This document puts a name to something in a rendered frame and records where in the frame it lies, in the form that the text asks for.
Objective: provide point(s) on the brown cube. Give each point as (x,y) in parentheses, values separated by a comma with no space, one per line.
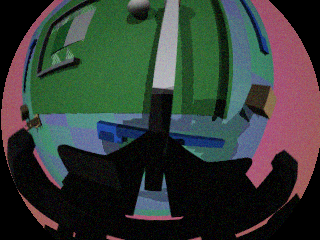
(262,100)
(24,112)

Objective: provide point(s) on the green putting mat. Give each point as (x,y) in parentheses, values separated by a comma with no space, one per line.
(118,60)

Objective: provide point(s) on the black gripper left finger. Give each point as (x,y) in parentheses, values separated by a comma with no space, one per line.
(122,170)

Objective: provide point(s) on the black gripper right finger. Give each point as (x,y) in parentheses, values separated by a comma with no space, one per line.
(186,174)

